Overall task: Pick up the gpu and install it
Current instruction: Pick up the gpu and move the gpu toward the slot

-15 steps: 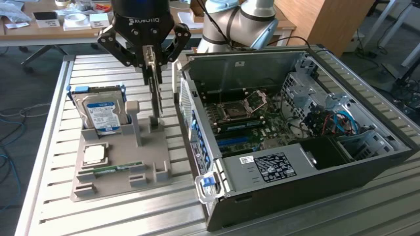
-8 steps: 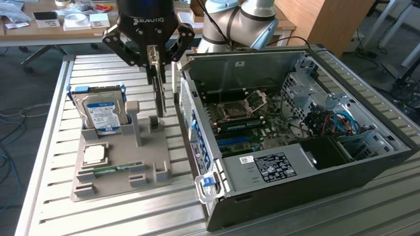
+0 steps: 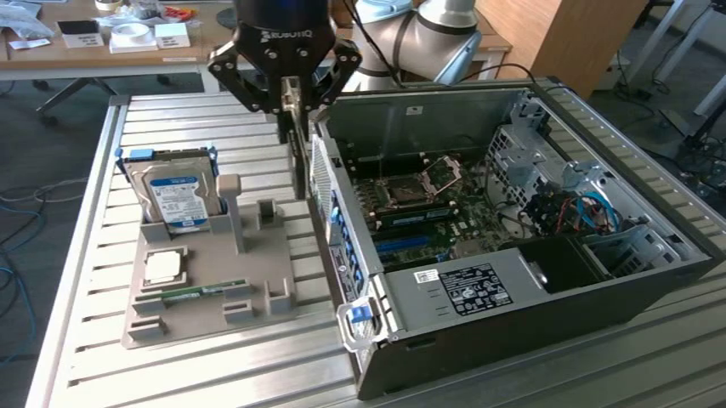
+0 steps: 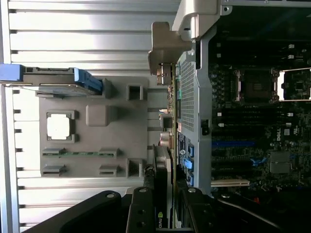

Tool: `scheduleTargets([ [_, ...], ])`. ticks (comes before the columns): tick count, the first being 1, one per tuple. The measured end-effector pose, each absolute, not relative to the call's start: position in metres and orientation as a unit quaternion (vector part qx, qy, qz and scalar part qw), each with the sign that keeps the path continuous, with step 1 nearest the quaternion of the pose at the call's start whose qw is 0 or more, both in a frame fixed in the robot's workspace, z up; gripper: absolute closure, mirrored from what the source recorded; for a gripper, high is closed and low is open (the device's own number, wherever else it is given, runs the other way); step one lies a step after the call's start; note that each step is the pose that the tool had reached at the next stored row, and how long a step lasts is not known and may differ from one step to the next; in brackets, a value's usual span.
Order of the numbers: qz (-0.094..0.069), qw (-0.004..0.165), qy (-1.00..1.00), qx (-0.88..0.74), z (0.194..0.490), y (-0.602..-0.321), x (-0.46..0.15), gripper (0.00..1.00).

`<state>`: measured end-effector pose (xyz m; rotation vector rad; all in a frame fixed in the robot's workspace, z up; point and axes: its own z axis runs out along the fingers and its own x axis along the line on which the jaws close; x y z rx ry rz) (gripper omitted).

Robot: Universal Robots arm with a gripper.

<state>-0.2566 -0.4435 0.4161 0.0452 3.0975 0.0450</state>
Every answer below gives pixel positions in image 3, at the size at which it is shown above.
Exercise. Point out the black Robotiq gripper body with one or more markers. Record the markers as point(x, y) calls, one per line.
point(283, 25)

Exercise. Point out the graphics card with metal bracket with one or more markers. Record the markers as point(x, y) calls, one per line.
point(299, 161)

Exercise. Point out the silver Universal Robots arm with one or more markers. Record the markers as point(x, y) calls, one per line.
point(431, 38)

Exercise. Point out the black round lamp base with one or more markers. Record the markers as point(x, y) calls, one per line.
point(226, 19)

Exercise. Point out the plain white box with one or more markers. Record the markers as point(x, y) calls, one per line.
point(170, 36)

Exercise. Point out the flat white box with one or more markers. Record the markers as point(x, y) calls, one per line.
point(134, 47)

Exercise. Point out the white tape roll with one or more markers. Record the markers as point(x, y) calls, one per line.
point(131, 30)

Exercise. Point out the wooden desk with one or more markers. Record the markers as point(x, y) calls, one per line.
point(86, 57)

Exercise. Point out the beige tape roll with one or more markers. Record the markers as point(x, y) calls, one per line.
point(108, 4)

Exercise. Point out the white box with black top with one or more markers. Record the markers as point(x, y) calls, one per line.
point(79, 34)

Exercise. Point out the hard disk in blue caddy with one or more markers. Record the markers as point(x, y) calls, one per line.
point(172, 195)

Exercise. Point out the metal socket cover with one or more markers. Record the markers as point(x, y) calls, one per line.
point(449, 170)

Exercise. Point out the CPU socket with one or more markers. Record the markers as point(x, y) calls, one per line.
point(409, 193)

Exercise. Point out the RAM stick with blue label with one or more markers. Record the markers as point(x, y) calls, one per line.
point(414, 216)

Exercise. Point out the clear plastic bag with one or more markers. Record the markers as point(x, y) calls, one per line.
point(23, 23)

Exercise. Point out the green motherboard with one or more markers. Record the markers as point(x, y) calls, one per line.
point(471, 221)

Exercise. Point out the blue expansion slot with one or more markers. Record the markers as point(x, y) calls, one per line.
point(403, 244)

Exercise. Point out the grey plastic parts rack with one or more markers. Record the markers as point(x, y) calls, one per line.
point(212, 263)

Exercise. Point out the silver CPU chip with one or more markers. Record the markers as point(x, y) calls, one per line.
point(163, 268)

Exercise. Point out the green RAM stick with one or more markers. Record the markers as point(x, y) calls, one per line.
point(195, 292)

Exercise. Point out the grey power supply unit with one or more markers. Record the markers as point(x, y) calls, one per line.
point(419, 297)

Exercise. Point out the blue case latch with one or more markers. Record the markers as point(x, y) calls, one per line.
point(358, 315)

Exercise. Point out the silver disk bay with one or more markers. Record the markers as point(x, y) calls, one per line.
point(641, 251)

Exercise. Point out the open black PC case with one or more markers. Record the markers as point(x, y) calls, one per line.
point(510, 340)

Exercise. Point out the white table frame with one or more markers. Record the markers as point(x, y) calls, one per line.
point(681, 38)

